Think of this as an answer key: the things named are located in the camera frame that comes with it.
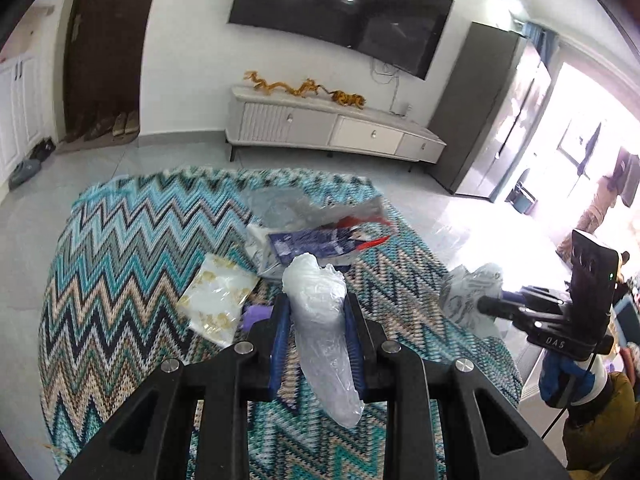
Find blue curtain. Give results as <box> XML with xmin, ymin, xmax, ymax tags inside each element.
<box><xmin>525</xmin><ymin>21</ymin><xmax>558</xmax><ymax>61</ymax></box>

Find golden tiger figurine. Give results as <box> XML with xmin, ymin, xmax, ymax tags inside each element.
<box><xmin>330</xmin><ymin>90</ymin><xmax>368</xmax><ymax>110</ymax></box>

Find person's right hand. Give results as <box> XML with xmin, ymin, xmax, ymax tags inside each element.
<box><xmin>539</xmin><ymin>352</ymin><xmax>598</xmax><ymax>408</ymax></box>

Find dark brown entrance door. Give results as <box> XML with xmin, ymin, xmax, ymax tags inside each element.
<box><xmin>62</xmin><ymin>0</ymin><xmax>166</xmax><ymax>133</ymax></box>

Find white printed plastic packet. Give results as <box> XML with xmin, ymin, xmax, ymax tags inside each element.
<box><xmin>440</xmin><ymin>263</ymin><xmax>506</xmax><ymax>338</ymax></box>

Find pair of black sneakers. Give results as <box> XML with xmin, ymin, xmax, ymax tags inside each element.
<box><xmin>27</xmin><ymin>137</ymin><xmax>57</xmax><ymax>162</ymax></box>

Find purple plastic wrapper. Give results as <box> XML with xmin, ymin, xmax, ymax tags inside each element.
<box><xmin>240</xmin><ymin>305</ymin><xmax>276</xmax><ymax>333</ymax></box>

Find blue snack wrapper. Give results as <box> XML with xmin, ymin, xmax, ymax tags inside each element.
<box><xmin>267</xmin><ymin>227</ymin><xmax>371</xmax><ymax>267</ymax></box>

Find white tablet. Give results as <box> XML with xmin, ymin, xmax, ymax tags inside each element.
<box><xmin>612</xmin><ymin>295</ymin><xmax>640</xmax><ymax>347</ymax></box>

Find pair of grey slippers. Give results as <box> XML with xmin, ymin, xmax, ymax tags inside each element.
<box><xmin>9</xmin><ymin>160</ymin><xmax>42</xmax><ymax>190</ymax></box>

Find black wall television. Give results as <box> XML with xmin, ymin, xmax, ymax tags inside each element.
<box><xmin>227</xmin><ymin>0</ymin><xmax>454</xmax><ymax>81</ymax></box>

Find white television console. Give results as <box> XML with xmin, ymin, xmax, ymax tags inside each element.
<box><xmin>223</xmin><ymin>85</ymin><xmax>447</xmax><ymax>163</ymax></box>

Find zigzag patterned blanket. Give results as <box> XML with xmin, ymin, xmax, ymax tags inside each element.
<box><xmin>39</xmin><ymin>167</ymin><xmax>523</xmax><ymax>480</ymax></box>

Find pair of brown sandals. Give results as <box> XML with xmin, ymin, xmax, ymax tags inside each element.
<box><xmin>85</xmin><ymin>116</ymin><xmax>115</xmax><ymax>141</ymax></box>

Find white shoe cabinet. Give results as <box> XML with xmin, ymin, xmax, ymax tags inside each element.
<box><xmin>0</xmin><ymin>55</ymin><xmax>46</xmax><ymax>176</ymax></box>

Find white gold-print packet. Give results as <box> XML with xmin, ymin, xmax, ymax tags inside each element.
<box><xmin>179</xmin><ymin>252</ymin><xmax>261</xmax><ymax>348</ymax></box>

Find black cable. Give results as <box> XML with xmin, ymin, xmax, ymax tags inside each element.
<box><xmin>542</xmin><ymin>355</ymin><xmax>598</xmax><ymax>443</ymax></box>

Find translucent white plastic bag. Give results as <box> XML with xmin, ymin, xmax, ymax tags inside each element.
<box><xmin>282</xmin><ymin>253</ymin><xmax>366</xmax><ymax>428</ymax></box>

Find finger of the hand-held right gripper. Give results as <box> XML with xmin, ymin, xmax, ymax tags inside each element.
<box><xmin>477</xmin><ymin>295</ymin><xmax>571</xmax><ymax>333</ymax></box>
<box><xmin>500</xmin><ymin>285</ymin><xmax>572</xmax><ymax>310</ymax></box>

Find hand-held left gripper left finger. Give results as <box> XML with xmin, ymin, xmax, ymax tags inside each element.
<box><xmin>60</xmin><ymin>292</ymin><xmax>291</xmax><ymax>480</ymax></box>

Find black television cables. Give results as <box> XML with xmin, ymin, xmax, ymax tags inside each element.
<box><xmin>370</xmin><ymin>57</ymin><xmax>401</xmax><ymax>111</ymax></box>

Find red foil wrapper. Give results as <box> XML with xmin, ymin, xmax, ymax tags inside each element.
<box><xmin>335</xmin><ymin>215</ymin><xmax>396</xmax><ymax>252</ymax></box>

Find person's right forearm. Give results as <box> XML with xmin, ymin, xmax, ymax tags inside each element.
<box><xmin>562</xmin><ymin>372</ymin><xmax>640</xmax><ymax>480</ymax></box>

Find golden dragon figurine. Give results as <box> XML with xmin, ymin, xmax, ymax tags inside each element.
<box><xmin>243</xmin><ymin>71</ymin><xmax>331</xmax><ymax>99</ymax></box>

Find grey double-door refrigerator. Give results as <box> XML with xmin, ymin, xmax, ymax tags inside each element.
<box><xmin>427</xmin><ymin>21</ymin><xmax>553</xmax><ymax>198</ymax></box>

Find pair of tan shoes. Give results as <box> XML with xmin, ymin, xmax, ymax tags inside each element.
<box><xmin>111</xmin><ymin>111</ymin><xmax>140</xmax><ymax>137</ymax></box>

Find clear grey plastic bag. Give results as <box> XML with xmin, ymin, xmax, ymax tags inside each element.
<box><xmin>245</xmin><ymin>187</ymin><xmax>386</xmax><ymax>231</ymax></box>

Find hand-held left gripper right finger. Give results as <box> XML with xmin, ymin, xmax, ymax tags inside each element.
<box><xmin>342</xmin><ymin>292</ymin><xmax>571</xmax><ymax>480</ymax></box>

